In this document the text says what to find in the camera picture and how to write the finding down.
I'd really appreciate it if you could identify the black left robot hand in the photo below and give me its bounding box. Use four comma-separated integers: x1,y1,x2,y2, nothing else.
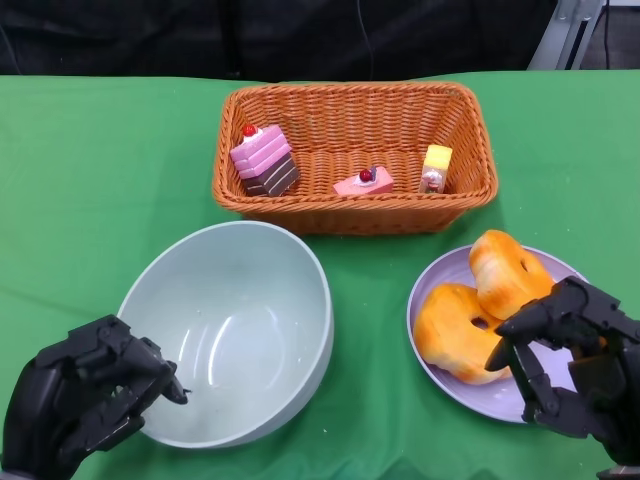
2,313,194,479

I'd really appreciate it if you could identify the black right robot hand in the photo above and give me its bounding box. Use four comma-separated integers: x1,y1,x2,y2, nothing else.
484,276,640,466

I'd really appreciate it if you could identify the plump orange croissant bread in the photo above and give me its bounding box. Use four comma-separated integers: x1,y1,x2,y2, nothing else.
468,228,559,321

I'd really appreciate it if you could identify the orange donut bread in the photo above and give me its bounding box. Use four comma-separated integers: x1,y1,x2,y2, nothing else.
413,283,514,385

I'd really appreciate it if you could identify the grey round bowl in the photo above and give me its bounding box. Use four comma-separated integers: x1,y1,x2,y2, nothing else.
115,221,335,450

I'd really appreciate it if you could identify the lavender round plate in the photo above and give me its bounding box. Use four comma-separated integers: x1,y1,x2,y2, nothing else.
407,244,591,425

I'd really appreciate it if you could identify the yellow cake slice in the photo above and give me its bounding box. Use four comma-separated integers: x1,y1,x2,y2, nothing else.
418,143,454,194

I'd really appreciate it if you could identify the orange wicker basket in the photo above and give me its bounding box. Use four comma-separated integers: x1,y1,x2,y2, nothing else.
213,82,500,235

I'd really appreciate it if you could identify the pink layered cake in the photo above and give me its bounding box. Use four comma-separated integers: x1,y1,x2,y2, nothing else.
333,164,394,197

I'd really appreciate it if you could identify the pink brown striped cake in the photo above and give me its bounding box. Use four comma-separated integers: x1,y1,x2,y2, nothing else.
229,123,301,197

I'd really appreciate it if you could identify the green tablecloth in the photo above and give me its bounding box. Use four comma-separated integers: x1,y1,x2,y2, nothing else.
0,67,640,480

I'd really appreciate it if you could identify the black backdrop cloth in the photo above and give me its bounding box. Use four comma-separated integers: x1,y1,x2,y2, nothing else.
0,0,559,82

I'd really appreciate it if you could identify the black cable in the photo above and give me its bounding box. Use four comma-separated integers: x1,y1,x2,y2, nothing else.
602,0,612,69

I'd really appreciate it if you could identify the grey metal frame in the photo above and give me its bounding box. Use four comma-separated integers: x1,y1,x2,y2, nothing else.
527,0,607,70

